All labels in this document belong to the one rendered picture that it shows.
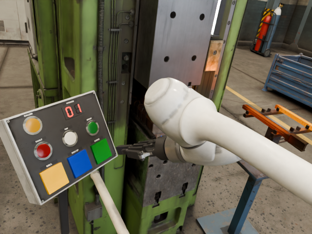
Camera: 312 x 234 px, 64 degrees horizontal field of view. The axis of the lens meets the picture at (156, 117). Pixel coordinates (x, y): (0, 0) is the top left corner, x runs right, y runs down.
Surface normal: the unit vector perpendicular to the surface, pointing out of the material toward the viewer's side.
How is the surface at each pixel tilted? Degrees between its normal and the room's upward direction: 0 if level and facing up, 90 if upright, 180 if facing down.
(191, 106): 47
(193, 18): 90
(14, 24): 90
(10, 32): 90
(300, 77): 89
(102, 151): 60
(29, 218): 0
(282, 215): 0
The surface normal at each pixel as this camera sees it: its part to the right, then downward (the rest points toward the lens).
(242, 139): -0.32, -0.18
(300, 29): -0.92, 0.08
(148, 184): 0.49, 0.47
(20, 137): 0.76, -0.12
